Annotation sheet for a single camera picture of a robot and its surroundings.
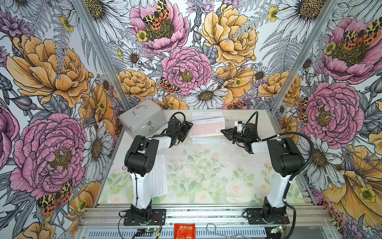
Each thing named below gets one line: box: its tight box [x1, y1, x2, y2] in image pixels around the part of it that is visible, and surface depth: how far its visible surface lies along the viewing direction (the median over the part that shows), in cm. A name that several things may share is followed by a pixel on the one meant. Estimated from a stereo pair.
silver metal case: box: [117, 99, 167, 138], surface depth 101 cm
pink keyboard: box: [189, 117, 226, 138], surface depth 104 cm
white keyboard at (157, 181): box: [148, 154, 169, 199], surface depth 87 cm
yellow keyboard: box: [189, 134, 228, 144], surface depth 104 cm
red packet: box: [173, 223, 196, 239], surface depth 71 cm
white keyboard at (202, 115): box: [191, 111, 224, 121], surface depth 122 cm
